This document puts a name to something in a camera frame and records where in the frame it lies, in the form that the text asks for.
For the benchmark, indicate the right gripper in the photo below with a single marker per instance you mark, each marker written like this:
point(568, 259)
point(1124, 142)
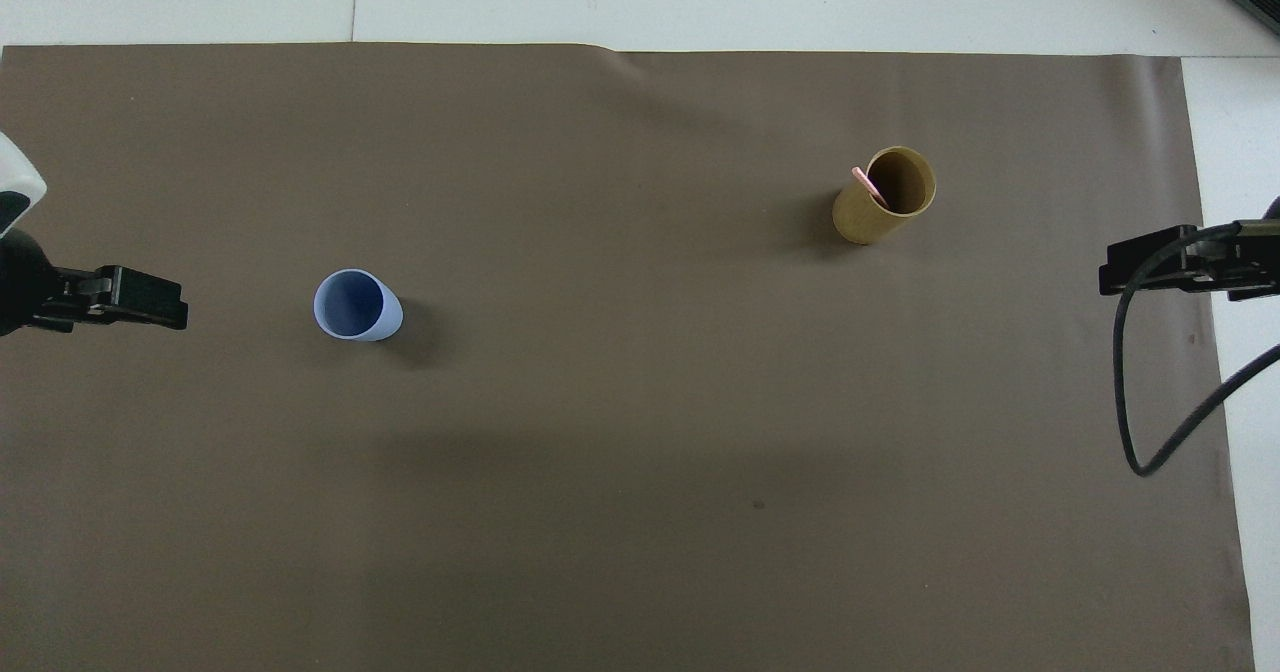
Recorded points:
point(1264, 270)

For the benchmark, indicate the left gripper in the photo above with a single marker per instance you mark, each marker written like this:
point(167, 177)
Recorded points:
point(20, 287)

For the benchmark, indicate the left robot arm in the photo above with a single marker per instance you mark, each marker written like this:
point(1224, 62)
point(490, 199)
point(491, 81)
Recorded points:
point(14, 178)

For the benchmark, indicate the blue cup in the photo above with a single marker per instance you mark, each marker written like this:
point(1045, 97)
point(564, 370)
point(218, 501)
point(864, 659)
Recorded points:
point(352, 305)

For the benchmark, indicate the pink chopstick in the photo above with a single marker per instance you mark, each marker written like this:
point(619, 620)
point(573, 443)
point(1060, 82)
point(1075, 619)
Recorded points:
point(868, 185)

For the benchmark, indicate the brown cup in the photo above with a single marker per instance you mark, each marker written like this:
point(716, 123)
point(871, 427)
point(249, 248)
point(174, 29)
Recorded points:
point(862, 220)

